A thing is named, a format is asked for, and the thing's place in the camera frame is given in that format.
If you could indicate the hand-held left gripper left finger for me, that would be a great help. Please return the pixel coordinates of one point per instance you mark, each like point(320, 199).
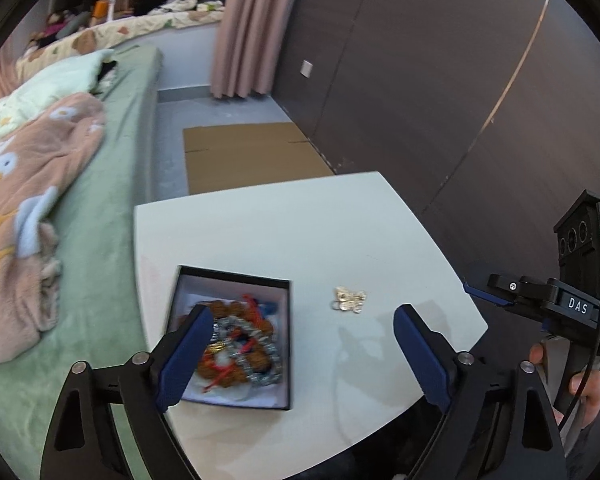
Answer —
point(185, 360)

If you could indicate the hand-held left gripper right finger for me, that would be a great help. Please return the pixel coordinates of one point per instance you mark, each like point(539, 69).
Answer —
point(422, 355)

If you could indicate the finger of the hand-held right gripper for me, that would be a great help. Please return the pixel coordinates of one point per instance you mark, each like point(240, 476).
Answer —
point(520, 292)

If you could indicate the gold butterfly hair clip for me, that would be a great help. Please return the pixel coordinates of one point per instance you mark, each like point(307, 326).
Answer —
point(349, 300)

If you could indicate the black jewelry box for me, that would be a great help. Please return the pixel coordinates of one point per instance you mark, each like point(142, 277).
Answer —
point(280, 340)

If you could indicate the person's right hand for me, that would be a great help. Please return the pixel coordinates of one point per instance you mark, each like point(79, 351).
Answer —
point(590, 390)

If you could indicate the bed with green sheet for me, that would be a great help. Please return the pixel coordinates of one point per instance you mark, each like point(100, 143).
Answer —
point(105, 240)

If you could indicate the white table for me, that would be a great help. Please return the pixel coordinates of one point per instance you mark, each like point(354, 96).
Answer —
point(280, 225)

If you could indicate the flat cardboard sheet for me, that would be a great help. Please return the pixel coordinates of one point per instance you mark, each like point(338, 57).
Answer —
point(250, 155)

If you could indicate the pink duck print blanket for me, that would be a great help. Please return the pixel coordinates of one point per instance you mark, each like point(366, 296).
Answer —
point(25, 200)

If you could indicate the dark brown wardrobe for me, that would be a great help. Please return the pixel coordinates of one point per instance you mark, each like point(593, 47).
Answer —
point(430, 60)

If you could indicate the light green pillow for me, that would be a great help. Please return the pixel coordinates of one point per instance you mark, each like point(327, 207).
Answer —
point(40, 90)

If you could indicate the narrow pink curtain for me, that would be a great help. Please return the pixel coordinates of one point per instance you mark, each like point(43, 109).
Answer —
point(250, 30)

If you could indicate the cream floral quilt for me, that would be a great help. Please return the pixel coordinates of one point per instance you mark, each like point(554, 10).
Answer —
point(130, 27)

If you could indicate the orange box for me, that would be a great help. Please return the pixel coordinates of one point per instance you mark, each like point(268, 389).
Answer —
point(101, 10)

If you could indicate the white wall outlet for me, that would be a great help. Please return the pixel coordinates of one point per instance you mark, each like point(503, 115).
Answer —
point(306, 68)

